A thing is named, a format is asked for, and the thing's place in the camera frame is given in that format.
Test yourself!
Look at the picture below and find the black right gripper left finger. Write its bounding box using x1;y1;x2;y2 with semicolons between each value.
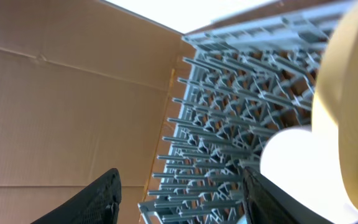
33;168;122;224

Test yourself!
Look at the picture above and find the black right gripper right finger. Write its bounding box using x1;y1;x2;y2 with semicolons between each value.
242;167;331;224

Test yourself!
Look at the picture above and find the grey dishwasher rack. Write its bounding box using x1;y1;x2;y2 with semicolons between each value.
139;1;353;223

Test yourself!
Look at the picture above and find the yellow plate with crumbs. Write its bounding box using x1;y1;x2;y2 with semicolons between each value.
312;1;358;209

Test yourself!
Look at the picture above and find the pink bowl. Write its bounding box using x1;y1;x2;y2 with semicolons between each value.
259;126;358;224

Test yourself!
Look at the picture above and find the brown cardboard side panel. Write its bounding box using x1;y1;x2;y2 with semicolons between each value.
0;0;195;223

